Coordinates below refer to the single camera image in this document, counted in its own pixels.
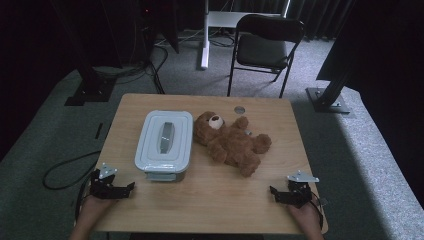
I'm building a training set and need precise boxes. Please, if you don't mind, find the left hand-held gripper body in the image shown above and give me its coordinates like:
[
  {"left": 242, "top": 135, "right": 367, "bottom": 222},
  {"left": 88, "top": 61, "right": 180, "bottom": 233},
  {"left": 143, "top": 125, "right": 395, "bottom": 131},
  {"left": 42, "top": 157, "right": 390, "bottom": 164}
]
[{"left": 89, "top": 162, "right": 118, "bottom": 200}]

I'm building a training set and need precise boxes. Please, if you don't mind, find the person's left hand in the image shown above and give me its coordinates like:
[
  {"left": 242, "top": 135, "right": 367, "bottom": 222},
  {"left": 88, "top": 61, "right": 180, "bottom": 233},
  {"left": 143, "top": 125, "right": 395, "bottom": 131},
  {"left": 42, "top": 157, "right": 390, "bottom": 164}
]
[{"left": 79, "top": 194, "right": 117, "bottom": 223}]

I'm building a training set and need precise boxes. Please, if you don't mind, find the person's right hand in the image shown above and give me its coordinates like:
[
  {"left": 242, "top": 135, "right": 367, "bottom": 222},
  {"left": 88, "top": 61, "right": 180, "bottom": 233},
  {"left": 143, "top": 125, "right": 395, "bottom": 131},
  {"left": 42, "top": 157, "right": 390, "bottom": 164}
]
[{"left": 287, "top": 199, "right": 322, "bottom": 232}]

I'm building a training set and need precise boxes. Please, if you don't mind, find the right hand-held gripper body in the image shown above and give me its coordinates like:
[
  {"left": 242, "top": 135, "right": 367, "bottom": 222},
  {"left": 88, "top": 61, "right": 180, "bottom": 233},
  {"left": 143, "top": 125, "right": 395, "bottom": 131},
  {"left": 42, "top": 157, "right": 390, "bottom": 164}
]
[{"left": 283, "top": 170, "right": 320, "bottom": 210}]

